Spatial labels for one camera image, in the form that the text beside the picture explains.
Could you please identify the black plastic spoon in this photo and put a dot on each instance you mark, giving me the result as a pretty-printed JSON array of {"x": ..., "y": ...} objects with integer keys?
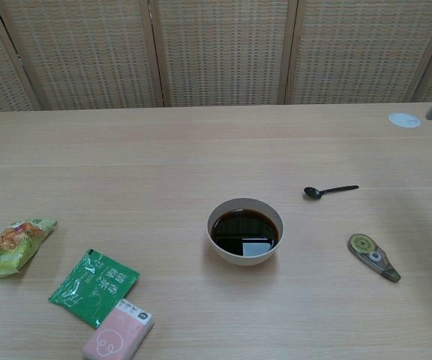
[{"x": 313, "y": 192}]

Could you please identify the white bowl of dark liquid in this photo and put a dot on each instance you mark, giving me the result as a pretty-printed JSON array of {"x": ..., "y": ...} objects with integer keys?
[{"x": 234, "y": 255}]

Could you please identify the white round table cap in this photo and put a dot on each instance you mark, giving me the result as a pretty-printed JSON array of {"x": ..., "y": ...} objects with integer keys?
[{"x": 404, "y": 120}]

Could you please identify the green correction tape dispenser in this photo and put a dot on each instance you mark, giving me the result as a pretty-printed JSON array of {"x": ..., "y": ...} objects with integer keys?
[{"x": 373, "y": 257}]

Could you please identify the woven folding screen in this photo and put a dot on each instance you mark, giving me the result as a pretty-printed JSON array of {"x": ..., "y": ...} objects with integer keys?
[{"x": 219, "y": 52}]

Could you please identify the green tea sachet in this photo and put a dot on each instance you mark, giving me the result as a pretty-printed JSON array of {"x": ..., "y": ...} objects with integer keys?
[{"x": 92, "y": 288}]

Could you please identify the pink tissue pack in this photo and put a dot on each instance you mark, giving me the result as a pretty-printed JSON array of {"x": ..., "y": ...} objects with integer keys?
[{"x": 118, "y": 333}]

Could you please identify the green snack bag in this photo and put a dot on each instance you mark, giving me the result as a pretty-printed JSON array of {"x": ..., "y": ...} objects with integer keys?
[{"x": 11, "y": 247}]

